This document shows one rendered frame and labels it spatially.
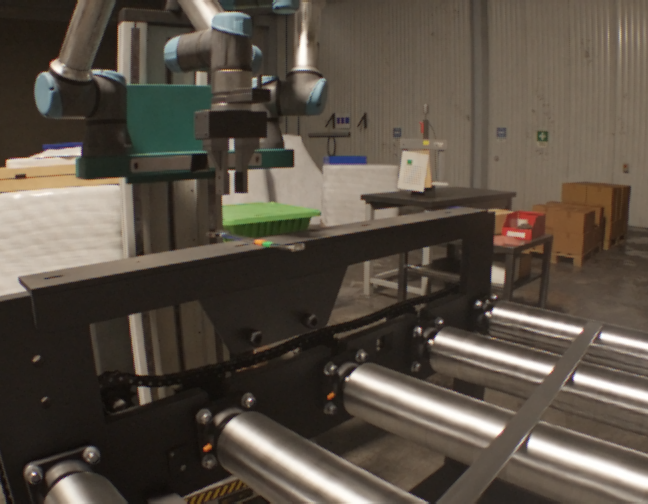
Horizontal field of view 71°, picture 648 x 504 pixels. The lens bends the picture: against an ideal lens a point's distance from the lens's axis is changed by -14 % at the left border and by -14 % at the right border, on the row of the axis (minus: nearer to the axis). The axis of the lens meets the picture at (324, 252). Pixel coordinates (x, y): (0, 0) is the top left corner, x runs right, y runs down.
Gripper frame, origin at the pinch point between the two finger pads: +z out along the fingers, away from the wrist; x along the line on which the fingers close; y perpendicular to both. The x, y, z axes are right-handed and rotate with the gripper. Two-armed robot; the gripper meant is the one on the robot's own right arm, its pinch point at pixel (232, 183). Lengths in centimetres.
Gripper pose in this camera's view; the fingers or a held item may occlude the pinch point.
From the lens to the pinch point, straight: 96.5
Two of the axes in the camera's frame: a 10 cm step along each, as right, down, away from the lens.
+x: -7.2, 1.4, -6.8
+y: -7.0, -1.4, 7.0
